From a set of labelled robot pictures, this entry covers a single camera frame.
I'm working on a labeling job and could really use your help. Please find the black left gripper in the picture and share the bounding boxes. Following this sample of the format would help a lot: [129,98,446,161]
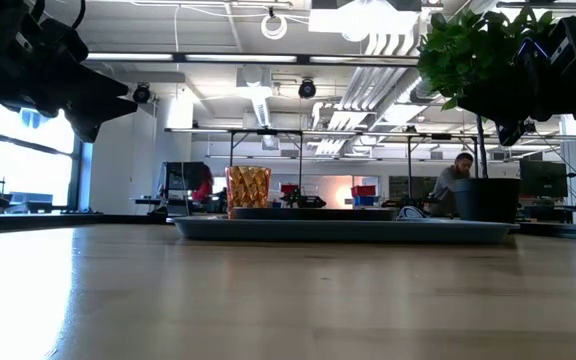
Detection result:
[0,47,138,143]

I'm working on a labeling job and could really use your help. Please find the black computer monitor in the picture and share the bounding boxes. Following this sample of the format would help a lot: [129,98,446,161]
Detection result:
[520,159,568,199]
[163,161,205,192]

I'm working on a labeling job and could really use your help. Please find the green leafy plant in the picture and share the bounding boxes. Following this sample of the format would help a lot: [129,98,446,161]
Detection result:
[416,8,557,180]

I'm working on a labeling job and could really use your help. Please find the dark plant pot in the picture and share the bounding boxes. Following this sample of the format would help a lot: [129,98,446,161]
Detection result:
[453,177,523,225]

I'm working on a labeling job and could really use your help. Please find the person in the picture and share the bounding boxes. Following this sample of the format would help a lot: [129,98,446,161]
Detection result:
[428,152,475,217]
[191,164,215,203]

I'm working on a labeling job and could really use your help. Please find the amber faceted plastic cup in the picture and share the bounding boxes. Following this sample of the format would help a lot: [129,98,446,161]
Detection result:
[224,165,273,220]

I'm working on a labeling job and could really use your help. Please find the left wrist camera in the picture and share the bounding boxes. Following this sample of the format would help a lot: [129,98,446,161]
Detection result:
[37,17,89,66]

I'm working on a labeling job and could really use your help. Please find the long ceiling light strip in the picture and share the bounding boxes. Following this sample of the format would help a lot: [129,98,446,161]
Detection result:
[85,52,419,65]

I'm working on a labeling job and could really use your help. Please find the black aluminium frame rail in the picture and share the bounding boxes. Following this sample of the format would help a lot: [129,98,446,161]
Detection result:
[517,222,576,244]

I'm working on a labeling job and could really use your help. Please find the black round ceiling spotlight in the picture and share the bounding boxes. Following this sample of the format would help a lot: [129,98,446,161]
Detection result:
[297,78,318,100]
[132,83,152,105]

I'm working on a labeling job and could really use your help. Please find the white ceiling air duct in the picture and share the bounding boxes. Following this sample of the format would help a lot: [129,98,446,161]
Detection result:
[236,64,275,129]

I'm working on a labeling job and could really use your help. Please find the white ceiling ring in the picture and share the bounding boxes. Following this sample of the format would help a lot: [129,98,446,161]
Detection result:
[260,13,289,41]

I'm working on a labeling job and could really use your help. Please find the grey-blue plastic tray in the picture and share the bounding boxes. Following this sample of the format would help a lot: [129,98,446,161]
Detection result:
[171,215,520,245]

